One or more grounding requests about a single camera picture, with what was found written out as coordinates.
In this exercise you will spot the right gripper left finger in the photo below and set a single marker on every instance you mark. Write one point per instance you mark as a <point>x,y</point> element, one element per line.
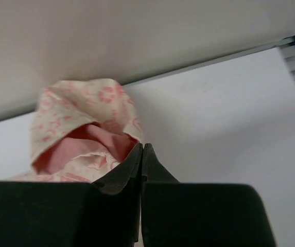
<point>103,213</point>

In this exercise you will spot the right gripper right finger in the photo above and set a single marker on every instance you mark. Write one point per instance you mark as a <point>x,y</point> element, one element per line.
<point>199,214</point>

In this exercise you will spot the pink and cream jacket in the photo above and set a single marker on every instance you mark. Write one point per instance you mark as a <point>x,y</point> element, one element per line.
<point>81,131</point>

